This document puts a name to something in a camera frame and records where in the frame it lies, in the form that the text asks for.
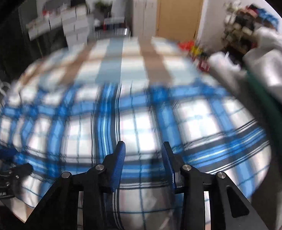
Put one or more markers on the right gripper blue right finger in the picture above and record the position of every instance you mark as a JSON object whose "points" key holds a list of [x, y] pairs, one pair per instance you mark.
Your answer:
{"points": [[187, 180]]}

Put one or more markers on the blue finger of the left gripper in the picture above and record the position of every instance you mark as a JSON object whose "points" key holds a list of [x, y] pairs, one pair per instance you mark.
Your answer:
{"points": [[7, 153]]}

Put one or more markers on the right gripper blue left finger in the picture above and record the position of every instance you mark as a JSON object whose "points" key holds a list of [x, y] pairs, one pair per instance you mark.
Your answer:
{"points": [[102, 179]]}

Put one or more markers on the blue white plaid shirt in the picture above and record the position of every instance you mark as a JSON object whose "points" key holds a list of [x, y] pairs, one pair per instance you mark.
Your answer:
{"points": [[74, 128]]}

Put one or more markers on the checkered brown blue bedsheet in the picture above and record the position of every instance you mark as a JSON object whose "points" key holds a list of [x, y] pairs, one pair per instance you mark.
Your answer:
{"points": [[117, 61]]}

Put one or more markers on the red plastic bag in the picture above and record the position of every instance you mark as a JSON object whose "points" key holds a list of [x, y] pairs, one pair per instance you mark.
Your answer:
{"points": [[186, 46]]}

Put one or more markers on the black shoe box with red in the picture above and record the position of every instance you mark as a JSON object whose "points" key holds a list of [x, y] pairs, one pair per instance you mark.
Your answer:
{"points": [[114, 23]]}

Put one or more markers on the grey hoodie pile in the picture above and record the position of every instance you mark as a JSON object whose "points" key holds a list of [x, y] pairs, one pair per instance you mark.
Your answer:
{"points": [[264, 62]]}

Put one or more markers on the wooden shoe rack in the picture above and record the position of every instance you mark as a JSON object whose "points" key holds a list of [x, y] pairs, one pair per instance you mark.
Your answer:
{"points": [[241, 23]]}

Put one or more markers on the white drawer desk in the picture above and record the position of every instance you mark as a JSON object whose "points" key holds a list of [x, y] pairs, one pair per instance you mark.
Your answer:
{"points": [[75, 22]]}

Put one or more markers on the white upright suitcase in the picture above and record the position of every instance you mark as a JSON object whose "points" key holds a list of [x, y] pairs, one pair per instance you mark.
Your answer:
{"points": [[144, 18]]}

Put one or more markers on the tan wooden door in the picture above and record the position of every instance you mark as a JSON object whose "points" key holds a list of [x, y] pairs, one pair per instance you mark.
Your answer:
{"points": [[178, 20]]}

